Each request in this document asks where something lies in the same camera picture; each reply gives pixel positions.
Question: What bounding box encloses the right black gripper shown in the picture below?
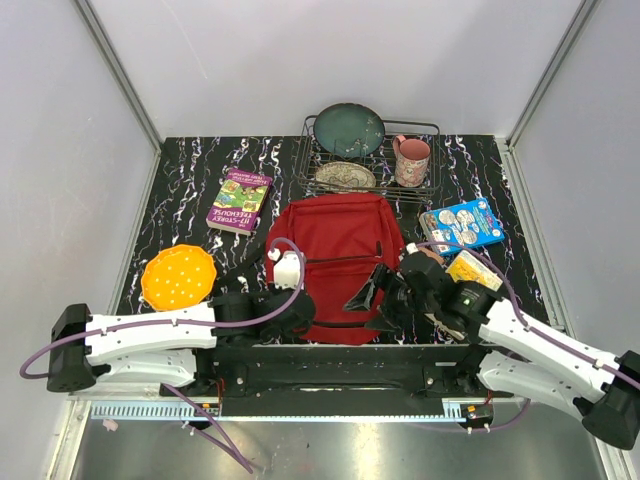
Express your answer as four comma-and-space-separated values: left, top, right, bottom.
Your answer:
343, 262, 437, 335

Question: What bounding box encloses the red student backpack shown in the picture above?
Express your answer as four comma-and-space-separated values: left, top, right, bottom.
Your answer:
219, 192, 407, 346

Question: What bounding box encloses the yellow paperback book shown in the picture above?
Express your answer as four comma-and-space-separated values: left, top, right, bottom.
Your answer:
424, 249, 504, 341

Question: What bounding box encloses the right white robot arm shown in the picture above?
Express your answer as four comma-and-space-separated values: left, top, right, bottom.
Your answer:
344, 251, 639, 450

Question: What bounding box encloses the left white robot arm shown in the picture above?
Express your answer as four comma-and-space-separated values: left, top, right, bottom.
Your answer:
46, 289, 316, 396

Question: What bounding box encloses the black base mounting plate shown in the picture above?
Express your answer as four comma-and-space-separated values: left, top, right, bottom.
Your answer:
178, 344, 488, 398

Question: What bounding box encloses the pink leather wallet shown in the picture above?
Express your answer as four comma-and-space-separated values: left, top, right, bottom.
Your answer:
419, 247, 444, 265

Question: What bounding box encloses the orange plastic plate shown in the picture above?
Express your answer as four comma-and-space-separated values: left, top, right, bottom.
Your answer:
141, 244, 217, 311

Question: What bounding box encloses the blue picture book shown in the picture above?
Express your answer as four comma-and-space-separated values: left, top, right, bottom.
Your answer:
418, 197, 505, 257

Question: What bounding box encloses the purple treehouse book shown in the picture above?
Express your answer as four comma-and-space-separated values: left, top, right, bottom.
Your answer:
206, 168, 272, 235

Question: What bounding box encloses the speckled beige plate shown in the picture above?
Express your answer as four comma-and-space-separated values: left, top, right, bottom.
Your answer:
314, 161, 377, 190

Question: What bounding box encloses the pink patterned mug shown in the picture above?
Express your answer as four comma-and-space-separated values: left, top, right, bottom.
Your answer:
392, 135, 431, 188

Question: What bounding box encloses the teal ceramic plate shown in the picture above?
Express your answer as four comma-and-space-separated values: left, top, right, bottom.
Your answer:
313, 103, 386, 159

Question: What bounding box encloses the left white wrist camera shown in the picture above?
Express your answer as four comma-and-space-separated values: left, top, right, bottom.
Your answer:
267, 248, 301, 290

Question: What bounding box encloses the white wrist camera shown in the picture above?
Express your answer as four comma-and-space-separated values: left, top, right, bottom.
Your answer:
267, 248, 301, 290
404, 243, 421, 255

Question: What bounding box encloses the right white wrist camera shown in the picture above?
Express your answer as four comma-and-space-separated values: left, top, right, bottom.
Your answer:
404, 243, 421, 255

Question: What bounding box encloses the black wire dish rack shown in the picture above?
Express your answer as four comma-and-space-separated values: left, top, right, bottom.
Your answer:
293, 115, 446, 204

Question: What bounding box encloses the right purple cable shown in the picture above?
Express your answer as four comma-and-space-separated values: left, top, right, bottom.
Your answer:
414, 241, 640, 434

